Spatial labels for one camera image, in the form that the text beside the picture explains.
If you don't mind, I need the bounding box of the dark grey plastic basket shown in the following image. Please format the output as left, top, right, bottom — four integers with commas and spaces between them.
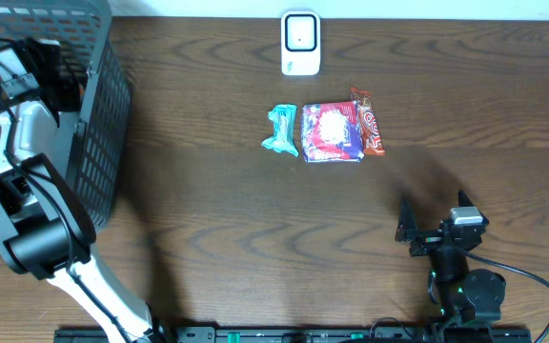
0, 0, 131, 230

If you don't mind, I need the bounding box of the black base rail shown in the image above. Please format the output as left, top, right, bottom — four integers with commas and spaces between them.
54, 323, 533, 343

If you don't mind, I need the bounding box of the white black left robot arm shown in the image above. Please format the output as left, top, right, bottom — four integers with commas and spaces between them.
0, 37, 167, 342

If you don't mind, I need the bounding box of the teal snack wrapper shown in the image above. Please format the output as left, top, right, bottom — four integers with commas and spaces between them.
261, 104, 298, 157

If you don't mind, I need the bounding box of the pink purple snack packet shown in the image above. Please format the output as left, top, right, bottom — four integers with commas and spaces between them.
301, 101, 364, 163

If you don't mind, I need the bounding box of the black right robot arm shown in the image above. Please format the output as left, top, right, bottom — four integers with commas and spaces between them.
396, 191, 506, 325

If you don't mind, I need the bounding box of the orange chocolate bar wrapper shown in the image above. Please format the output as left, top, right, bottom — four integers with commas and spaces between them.
351, 87, 385, 156

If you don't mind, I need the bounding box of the white barcode scanner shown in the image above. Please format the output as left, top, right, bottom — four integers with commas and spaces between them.
280, 10, 321, 76

